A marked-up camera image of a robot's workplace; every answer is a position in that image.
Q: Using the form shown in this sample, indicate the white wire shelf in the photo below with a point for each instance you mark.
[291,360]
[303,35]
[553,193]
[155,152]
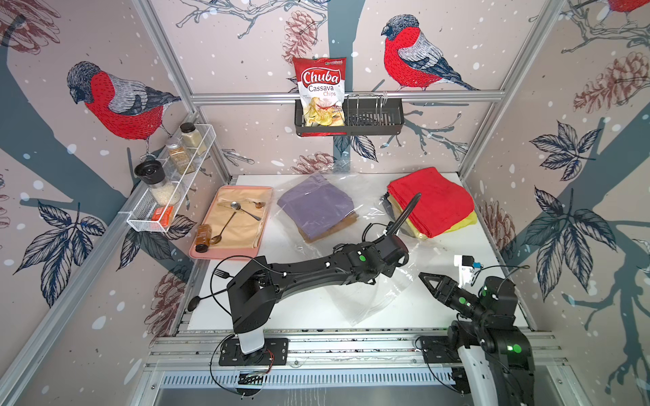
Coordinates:
[139,217]

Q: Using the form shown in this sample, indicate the Chuba cassava chips bag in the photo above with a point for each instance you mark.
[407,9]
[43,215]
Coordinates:
[321,85]

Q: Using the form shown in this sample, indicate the small orange box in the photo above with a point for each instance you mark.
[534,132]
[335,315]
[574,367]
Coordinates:
[163,215]

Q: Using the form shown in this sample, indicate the black lid spice jar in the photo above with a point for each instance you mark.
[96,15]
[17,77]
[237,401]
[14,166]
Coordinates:
[152,173]

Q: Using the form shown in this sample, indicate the pink tray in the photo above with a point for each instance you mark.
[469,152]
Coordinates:
[220,254]

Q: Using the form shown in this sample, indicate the yellow green garment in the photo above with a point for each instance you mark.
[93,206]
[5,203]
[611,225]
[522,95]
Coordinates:
[457,223]

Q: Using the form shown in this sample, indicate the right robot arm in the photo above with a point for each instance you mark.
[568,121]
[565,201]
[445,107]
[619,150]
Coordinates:
[496,355]

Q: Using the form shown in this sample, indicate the purple garment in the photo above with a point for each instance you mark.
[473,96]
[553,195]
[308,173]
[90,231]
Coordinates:
[315,204]

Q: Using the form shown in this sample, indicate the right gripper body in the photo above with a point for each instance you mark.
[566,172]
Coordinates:
[464,301]

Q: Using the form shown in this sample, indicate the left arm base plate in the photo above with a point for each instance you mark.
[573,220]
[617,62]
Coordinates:
[274,352]

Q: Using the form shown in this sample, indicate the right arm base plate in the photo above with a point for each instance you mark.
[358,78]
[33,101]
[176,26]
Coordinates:
[437,350]

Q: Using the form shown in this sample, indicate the red garment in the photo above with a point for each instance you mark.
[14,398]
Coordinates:
[443,203]

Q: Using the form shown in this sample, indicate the black wire basket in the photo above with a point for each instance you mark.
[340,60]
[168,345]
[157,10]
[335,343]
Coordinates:
[359,116]

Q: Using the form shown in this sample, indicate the metal spoon on tray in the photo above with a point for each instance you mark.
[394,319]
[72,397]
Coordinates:
[238,207]

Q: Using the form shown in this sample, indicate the tan cloth on tray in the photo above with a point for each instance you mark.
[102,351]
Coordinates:
[244,232]

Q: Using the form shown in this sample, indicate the black plastic fork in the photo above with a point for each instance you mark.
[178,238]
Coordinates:
[222,274]

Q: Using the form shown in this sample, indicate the brown folded garment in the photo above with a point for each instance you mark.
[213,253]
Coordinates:
[345,223]

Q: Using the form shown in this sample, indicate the brown spoon on tray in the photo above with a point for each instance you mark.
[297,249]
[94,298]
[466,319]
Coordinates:
[216,239]

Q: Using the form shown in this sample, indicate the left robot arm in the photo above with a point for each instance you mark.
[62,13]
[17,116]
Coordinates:
[260,285]

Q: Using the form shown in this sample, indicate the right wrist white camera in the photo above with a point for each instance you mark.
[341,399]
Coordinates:
[468,269]

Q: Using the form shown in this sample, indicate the spice jar rear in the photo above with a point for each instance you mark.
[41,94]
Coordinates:
[192,138]

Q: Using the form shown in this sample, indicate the black plastic spoon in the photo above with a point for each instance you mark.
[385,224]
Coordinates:
[195,301]

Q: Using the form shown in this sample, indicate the clear plastic vacuum bag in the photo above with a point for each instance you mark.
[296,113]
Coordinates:
[349,240]

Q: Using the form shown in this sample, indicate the amber bottle on tray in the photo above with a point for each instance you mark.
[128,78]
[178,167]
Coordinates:
[203,238]

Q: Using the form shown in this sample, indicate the spice jar middle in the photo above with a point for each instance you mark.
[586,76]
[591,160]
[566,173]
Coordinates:
[180,157]

